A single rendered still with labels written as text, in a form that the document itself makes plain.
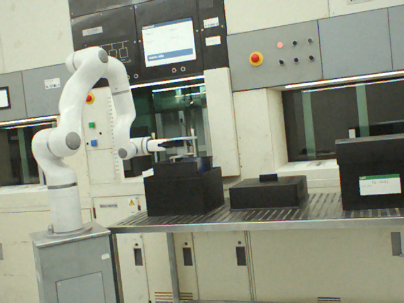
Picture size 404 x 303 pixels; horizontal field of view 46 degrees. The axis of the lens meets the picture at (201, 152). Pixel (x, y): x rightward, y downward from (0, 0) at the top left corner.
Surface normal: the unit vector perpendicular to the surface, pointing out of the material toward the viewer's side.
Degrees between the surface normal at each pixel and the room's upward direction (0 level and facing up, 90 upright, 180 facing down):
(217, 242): 90
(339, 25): 90
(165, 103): 90
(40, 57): 90
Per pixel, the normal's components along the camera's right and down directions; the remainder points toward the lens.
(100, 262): 0.43, 0.00
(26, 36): -0.33, 0.08
